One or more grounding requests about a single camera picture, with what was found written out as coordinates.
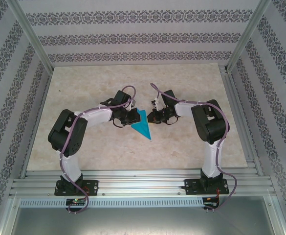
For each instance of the blue paper sheet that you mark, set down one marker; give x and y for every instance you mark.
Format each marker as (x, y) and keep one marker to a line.
(144, 127)

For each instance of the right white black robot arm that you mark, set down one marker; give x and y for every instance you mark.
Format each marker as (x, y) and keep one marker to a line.
(212, 159)

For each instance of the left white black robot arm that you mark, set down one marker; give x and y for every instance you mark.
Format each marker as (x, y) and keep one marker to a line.
(70, 169)

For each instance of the grey sheet metal panel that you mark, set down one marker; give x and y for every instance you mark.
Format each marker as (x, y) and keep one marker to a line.
(142, 220)

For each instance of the small circuit board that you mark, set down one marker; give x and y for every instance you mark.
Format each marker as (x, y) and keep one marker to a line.
(210, 202)
(76, 201)

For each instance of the aluminium mounting rail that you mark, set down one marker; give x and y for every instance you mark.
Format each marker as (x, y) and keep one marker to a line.
(138, 183)

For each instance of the aluminium side rail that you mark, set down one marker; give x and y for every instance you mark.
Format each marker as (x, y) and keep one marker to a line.
(239, 117)
(36, 122)

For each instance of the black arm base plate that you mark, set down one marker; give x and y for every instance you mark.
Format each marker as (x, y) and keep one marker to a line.
(94, 187)
(190, 186)

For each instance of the aluminium frame post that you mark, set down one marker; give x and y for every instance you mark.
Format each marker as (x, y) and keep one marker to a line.
(248, 36)
(32, 36)

